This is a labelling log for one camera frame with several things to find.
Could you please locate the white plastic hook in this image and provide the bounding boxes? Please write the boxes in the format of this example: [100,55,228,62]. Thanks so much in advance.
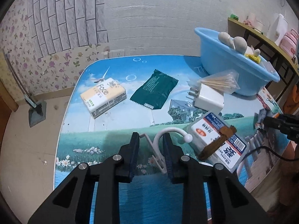
[139,127,193,174]

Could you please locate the pink water bottle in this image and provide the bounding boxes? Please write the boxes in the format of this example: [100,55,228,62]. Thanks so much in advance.
[279,29,298,58]

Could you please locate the white electric kettle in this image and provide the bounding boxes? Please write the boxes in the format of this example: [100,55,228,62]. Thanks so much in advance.
[266,13,288,46]

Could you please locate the toothpick box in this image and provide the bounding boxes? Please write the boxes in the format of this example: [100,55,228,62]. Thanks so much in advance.
[187,112,249,172]

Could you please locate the cotton swab bag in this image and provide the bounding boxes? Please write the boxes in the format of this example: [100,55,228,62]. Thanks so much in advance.
[187,69,240,94]

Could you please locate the white paper cup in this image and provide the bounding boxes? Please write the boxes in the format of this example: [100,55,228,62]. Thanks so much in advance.
[254,20,264,33]

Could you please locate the wall socket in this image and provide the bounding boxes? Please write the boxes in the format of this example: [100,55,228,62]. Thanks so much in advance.
[112,50,125,58]

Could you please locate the Face tissue pack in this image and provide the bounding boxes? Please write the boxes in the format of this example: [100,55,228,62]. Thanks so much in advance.
[80,78,127,119]

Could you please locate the white plush toy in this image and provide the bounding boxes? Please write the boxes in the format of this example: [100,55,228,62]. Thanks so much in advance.
[218,32,261,57]

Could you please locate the paper roll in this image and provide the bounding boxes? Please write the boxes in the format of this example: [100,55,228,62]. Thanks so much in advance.
[247,12,256,23]

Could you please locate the dark green wipes packet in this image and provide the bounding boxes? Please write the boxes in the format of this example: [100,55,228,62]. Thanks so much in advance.
[130,69,178,110]

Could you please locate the yellow knitted scarf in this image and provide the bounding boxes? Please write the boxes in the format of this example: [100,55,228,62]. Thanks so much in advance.
[244,54,261,64]

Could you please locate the pink cloth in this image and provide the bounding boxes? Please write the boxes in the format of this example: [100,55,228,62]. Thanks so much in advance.
[243,20,254,27]

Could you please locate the white power adapter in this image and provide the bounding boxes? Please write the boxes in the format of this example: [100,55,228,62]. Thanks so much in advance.
[188,84,224,114]

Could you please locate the side table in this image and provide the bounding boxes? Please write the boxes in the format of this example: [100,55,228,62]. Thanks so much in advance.
[228,17,298,102]

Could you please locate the dustpan with handle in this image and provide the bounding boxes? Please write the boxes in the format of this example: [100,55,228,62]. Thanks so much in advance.
[2,50,47,128]

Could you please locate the green small box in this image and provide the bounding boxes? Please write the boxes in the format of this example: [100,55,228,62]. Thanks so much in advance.
[230,14,239,21]

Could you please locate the blue plastic basin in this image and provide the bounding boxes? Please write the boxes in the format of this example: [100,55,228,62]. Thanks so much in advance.
[195,27,280,96]

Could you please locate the black cable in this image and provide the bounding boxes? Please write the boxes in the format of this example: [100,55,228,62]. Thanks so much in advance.
[236,146,299,175]

